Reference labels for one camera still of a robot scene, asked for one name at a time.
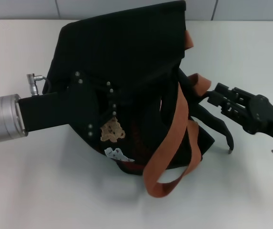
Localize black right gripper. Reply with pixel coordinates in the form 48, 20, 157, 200
207, 83, 273, 145

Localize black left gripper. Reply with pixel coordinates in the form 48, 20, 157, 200
18, 71, 118, 139

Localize black food bag orange straps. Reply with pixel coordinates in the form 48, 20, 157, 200
43, 0, 234, 198

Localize left gripper connector cable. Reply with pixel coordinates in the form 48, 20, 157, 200
26, 73, 50, 96

